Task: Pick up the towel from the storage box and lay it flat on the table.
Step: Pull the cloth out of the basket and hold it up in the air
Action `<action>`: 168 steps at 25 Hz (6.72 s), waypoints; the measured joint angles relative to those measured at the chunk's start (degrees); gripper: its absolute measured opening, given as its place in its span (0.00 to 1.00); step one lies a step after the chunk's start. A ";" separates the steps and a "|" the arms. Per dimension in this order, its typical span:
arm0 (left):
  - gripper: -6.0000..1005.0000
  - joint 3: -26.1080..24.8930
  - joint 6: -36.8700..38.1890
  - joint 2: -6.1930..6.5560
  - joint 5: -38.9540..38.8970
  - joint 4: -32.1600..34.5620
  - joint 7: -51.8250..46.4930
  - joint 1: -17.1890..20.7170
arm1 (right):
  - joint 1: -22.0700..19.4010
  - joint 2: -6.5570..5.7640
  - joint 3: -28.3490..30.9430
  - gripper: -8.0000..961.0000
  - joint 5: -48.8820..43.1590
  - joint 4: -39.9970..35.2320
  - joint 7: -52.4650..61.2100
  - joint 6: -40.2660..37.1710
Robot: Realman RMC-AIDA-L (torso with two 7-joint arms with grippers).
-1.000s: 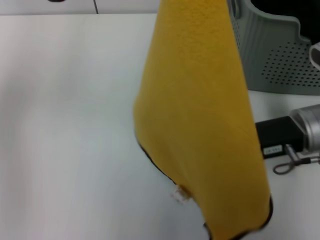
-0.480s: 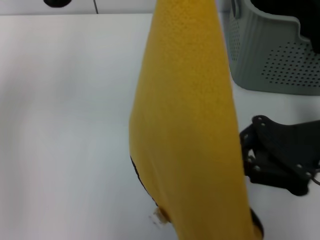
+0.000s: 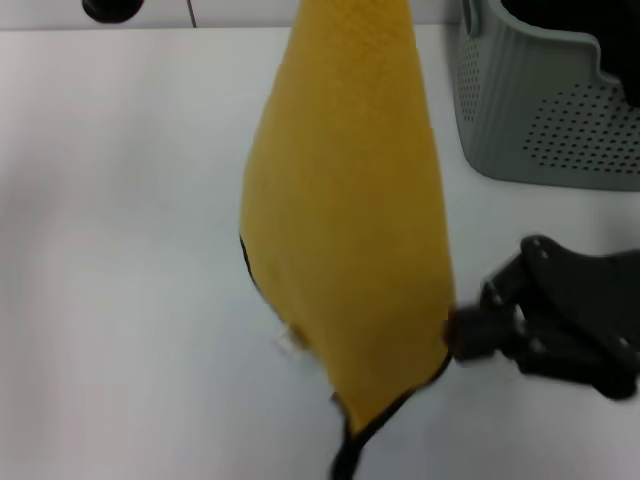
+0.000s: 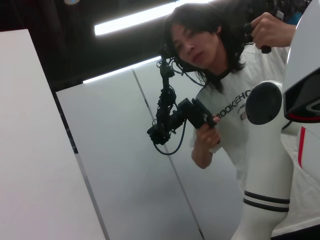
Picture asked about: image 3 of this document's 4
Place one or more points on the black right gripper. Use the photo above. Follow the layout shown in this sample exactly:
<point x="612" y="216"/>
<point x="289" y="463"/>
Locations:
<point x="585" y="310"/>

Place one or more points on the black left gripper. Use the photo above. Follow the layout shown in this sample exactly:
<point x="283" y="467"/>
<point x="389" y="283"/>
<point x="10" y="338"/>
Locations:
<point x="112" y="9"/>

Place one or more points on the yellow towel with black trim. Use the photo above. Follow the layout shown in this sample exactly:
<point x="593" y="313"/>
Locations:
<point x="350" y="225"/>

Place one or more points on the grey perforated storage basket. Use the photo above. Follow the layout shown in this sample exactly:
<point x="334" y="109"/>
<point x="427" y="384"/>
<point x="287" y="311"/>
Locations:
<point x="505" y="100"/>

